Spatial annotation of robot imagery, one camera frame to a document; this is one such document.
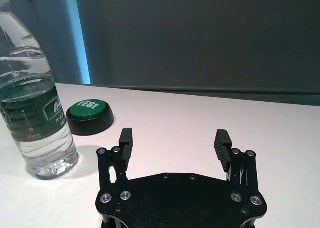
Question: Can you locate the small black round object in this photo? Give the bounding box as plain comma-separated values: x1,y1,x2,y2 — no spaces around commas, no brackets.
66,97,115,136

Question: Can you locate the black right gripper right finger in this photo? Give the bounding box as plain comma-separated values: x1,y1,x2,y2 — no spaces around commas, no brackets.
213,129,258,191

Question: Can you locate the clear water bottle green label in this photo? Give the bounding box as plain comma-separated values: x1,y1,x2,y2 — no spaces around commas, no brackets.
0,1,80,181

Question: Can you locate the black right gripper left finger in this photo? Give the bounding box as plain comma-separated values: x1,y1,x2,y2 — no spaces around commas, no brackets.
96,128,135,189

